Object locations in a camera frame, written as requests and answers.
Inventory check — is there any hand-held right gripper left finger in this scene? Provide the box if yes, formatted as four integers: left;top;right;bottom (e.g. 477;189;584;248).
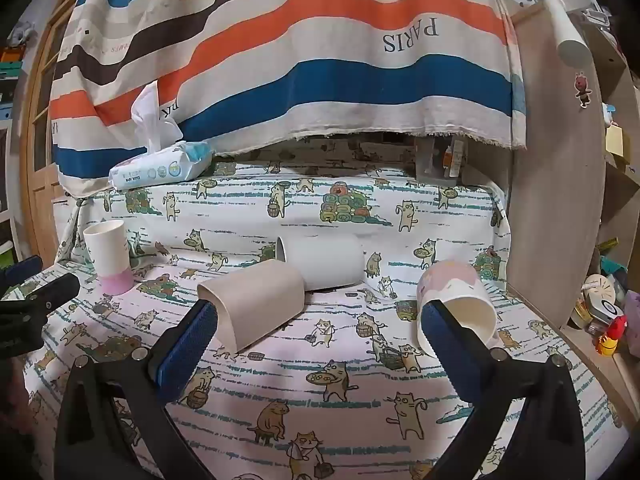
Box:
54;299;219;480

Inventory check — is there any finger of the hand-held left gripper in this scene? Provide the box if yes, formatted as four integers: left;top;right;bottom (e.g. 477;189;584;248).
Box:
0;254;44;297
0;272;82;362

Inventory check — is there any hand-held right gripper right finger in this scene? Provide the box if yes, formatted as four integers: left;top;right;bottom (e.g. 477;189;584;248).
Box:
421;298;587;480

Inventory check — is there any pink patterned cup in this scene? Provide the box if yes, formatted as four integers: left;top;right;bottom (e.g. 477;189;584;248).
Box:
416;259;499;357

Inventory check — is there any beige cup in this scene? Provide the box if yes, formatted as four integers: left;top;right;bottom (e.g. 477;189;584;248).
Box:
197;258;307;354

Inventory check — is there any white and pink cup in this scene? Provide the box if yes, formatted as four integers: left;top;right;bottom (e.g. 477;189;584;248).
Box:
82;219;136;295

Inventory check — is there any grey cup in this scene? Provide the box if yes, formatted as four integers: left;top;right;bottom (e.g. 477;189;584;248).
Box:
276;234;365;292

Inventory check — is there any wooden door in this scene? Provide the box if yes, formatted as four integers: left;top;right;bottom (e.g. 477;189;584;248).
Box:
22;0;97;262

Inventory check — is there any cat print tablecloth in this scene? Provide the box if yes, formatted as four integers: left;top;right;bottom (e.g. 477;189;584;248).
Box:
22;141;632;480

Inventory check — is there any round white case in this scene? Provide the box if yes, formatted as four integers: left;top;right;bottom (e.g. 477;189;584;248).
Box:
579;273;622;322

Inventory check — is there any red and yellow toy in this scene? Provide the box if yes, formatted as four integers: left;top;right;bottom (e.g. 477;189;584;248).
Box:
594;315;629;356

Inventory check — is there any wet wipes pack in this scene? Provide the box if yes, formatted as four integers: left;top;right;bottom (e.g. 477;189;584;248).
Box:
108;82;216;191

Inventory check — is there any wooden shelf unit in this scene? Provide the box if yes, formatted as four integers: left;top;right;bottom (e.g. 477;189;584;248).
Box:
506;0;640;442

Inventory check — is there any stack of colourful boxes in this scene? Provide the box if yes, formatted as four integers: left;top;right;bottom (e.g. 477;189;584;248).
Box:
0;24;27;122

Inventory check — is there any yellow sticky note block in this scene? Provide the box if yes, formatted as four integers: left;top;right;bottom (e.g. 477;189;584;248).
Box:
604;123;632;162

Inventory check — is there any bear sticker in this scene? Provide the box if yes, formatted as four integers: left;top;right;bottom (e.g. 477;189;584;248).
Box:
572;72;594;109

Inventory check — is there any striped cloth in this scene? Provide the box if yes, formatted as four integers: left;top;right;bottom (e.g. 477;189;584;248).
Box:
48;0;529;199

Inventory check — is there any white handheld vacuum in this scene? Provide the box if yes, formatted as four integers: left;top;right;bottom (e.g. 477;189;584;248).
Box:
520;0;614;66

